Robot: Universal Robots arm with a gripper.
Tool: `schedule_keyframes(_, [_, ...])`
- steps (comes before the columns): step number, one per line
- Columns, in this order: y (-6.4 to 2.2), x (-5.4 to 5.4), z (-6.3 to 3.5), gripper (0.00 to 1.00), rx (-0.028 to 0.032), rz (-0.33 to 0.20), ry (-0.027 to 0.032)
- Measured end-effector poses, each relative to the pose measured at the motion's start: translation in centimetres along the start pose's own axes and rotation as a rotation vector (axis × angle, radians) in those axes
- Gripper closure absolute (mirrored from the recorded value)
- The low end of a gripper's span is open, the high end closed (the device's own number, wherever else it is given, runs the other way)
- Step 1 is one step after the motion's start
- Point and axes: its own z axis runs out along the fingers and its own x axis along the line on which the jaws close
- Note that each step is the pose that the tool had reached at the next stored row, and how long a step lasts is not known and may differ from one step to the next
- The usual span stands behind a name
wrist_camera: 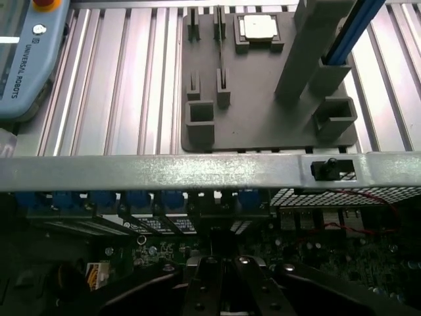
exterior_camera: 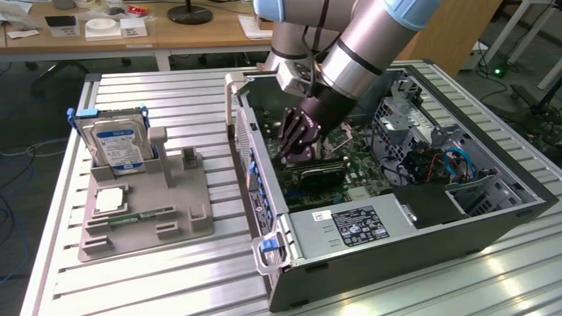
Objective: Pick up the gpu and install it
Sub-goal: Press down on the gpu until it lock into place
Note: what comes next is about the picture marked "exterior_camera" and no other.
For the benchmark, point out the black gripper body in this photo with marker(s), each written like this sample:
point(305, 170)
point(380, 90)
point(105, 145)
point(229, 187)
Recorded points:
point(329, 108)

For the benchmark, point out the graphics card with metal bracket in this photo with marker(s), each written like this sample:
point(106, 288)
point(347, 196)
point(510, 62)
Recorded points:
point(322, 179)

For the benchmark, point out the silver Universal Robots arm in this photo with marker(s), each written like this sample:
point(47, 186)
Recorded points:
point(373, 42)

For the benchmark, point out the metal socket cover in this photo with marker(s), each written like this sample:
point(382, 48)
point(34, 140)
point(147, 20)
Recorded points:
point(342, 138)

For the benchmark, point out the green motherboard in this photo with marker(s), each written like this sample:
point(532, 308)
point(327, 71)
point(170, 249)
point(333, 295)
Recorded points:
point(365, 164)

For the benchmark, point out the metal disk bay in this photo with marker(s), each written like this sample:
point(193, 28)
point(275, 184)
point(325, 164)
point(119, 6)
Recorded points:
point(396, 128)

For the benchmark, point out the small silver chipset heatsink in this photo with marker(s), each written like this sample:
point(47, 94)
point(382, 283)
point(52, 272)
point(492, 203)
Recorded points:
point(360, 194)

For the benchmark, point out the grey power supply unit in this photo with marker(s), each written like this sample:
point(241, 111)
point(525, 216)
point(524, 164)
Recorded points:
point(317, 237)

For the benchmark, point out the white paper stack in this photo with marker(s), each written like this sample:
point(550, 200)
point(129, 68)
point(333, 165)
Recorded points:
point(254, 29)

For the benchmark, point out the blue case latch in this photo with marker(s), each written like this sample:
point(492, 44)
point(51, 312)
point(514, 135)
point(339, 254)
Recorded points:
point(269, 247)

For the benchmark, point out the wooden cabinet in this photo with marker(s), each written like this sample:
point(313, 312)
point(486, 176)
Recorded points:
point(452, 42)

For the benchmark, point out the wooden desk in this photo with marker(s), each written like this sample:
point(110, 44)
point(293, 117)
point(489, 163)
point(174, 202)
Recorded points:
point(198, 33)

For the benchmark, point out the black open PC case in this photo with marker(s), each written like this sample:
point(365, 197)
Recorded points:
point(396, 263)

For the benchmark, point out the power strip with green light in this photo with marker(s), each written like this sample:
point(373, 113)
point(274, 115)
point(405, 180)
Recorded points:
point(497, 71)

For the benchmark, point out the hard disk in blue caddy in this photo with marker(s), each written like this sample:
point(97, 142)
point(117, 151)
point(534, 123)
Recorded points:
point(117, 148)

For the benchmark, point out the black round lamp base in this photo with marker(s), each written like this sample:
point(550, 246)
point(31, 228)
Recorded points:
point(190, 14)

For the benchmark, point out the green RAM stick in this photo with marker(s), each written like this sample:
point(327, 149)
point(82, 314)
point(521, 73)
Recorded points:
point(131, 219)

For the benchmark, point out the grey parts rack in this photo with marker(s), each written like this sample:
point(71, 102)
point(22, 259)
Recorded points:
point(145, 237)

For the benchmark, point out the silver CPU chip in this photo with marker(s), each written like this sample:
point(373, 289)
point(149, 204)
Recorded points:
point(110, 200)

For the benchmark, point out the plain white box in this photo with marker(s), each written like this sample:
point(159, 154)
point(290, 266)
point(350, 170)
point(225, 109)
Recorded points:
point(134, 28)

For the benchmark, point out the white round holder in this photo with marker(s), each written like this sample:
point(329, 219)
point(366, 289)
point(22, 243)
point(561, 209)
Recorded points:
point(103, 29)

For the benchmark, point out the white box with black top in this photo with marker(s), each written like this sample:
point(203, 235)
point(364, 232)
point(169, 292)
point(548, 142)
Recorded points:
point(62, 26)

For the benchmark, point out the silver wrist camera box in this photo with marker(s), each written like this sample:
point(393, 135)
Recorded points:
point(291, 79)

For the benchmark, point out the white desk frame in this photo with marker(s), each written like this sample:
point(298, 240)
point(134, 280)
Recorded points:
point(509, 31)

